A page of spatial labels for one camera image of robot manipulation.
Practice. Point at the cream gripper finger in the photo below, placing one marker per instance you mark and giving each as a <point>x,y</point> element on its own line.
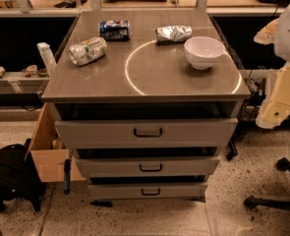
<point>265,36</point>
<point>276,106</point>

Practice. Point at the grey top drawer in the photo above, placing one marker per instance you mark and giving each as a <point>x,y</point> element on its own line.
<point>174,133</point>

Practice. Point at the white plastic bottle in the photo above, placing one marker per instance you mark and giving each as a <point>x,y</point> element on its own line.
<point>47,57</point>

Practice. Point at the small round cups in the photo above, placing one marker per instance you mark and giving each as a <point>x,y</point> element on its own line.
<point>33,71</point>

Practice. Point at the crushed silver can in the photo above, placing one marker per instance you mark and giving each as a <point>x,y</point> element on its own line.
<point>173,33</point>

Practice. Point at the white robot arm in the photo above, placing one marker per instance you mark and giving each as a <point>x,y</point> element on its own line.
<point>281,40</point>

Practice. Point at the white bowl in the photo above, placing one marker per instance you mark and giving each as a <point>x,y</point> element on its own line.
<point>202,52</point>

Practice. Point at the grey bottom drawer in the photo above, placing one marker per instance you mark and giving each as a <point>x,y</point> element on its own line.
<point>147,191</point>

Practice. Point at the grey drawer cabinet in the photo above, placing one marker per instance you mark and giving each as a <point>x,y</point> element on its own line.
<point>140,79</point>

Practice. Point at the black backpack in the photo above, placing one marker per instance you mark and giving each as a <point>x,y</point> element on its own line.
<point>18,176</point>

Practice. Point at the grey drawer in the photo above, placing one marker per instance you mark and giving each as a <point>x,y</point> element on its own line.
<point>147,191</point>
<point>147,166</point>
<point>174,133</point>

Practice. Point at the blue soda can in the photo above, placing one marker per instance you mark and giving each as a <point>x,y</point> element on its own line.
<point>114,30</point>

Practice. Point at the cardboard box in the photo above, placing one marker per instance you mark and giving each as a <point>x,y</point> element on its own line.
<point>48,152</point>

